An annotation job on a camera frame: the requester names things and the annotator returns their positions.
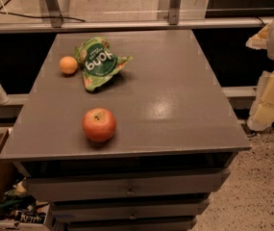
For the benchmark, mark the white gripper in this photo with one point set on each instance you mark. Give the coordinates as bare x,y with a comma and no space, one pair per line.
262,111

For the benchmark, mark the green rice chip bag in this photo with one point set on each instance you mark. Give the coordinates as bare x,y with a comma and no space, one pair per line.
98,63

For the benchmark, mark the grey drawer cabinet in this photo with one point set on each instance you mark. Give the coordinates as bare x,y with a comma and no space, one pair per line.
176,134

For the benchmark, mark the red apple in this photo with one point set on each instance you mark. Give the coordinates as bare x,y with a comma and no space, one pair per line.
99,124

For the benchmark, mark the small orange fruit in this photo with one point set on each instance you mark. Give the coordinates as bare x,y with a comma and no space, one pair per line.
68,65

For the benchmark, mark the box of snack packages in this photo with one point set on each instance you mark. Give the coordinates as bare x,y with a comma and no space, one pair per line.
20,211

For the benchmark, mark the metal frame rail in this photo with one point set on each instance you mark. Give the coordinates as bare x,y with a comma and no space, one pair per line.
68,27

